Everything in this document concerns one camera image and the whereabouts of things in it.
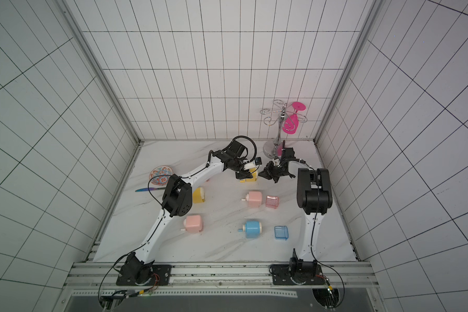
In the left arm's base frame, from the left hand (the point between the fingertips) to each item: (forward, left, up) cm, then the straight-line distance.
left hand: (248, 172), depth 99 cm
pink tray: (-14, -12, -4) cm, 19 cm away
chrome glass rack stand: (+20, -16, +24) cm, 35 cm away
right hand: (+3, -8, -1) cm, 9 cm away
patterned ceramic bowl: (+2, +46, -3) cm, 47 cm away
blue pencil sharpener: (-30, -1, +3) cm, 30 cm away
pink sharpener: (-16, -2, +2) cm, 16 cm away
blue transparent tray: (-29, -14, -5) cm, 32 cm away
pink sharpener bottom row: (-28, +24, +2) cm, 37 cm away
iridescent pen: (-7, +51, -5) cm, 51 cm away
